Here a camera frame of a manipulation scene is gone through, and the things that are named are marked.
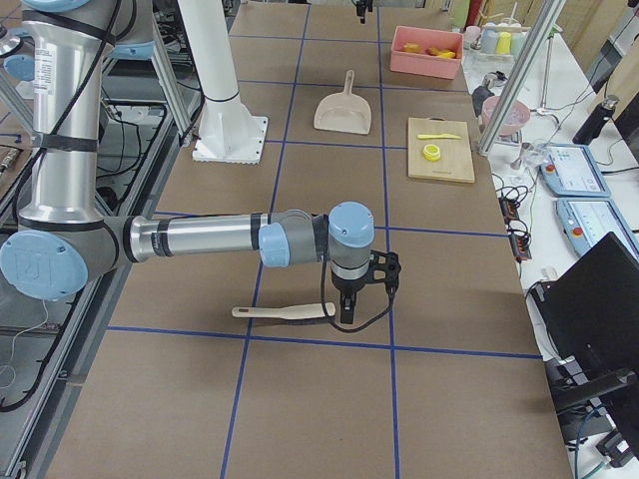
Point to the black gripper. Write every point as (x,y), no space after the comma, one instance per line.
(347,287)
(361,8)

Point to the beige hand brush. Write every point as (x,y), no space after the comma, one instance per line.
(294,314)

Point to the brown toy potato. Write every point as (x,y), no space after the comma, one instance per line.
(412,48)

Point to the yellow toy corn cob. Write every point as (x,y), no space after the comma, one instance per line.
(445,53)

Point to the beige plastic dustpan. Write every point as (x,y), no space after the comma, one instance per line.
(344,111)

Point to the pink plastic bin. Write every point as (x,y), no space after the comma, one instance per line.
(424,64)

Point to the yellow toy knife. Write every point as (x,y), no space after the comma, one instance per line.
(441,136)

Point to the dark grey cloth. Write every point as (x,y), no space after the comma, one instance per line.
(479,95)

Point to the stack of coloured cups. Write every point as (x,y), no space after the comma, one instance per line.
(505,38)

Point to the yellow toy lemon slice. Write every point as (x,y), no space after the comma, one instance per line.
(431,152)

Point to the bamboo cutting board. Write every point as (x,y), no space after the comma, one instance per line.
(455,164)

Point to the lower teach pendant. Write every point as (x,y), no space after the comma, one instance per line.
(586,221)

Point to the teach pendant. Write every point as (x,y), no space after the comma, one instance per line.
(570,171)
(586,221)

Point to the upper teach pendant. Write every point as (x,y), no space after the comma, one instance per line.
(570,171)

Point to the aluminium frame post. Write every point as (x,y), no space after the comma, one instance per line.
(548,14)

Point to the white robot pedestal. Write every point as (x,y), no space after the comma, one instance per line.
(228,132)

